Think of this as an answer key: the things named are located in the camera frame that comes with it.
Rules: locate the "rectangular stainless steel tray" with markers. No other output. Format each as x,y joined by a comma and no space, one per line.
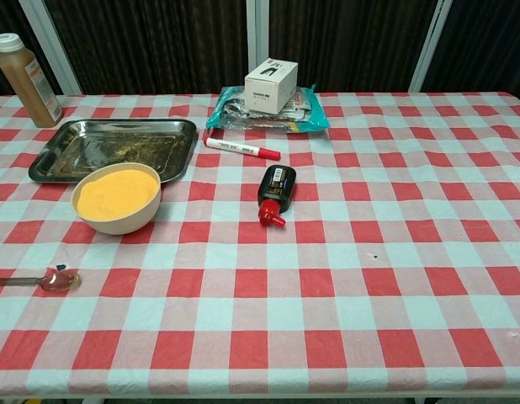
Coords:
117,145

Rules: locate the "teal snack packet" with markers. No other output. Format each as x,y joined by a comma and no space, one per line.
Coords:
314,118

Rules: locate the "beige bowl with orange powder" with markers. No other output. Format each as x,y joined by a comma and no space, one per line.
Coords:
117,198

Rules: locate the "white cardboard box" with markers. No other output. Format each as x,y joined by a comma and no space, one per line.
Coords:
268,86

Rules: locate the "white partition frame post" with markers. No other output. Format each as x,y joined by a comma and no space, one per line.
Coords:
54,46
258,38
430,46

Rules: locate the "red white checkered tablecloth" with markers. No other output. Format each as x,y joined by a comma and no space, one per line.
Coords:
310,286

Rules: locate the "black ink bottle red cap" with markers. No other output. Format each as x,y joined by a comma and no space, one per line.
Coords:
277,185

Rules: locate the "silver metal spoon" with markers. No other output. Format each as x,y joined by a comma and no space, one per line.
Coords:
60,282

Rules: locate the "brown juice bottle white cap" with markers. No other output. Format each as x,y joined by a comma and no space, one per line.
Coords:
30,88

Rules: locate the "white marker red cap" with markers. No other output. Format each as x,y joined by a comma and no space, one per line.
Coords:
239,147

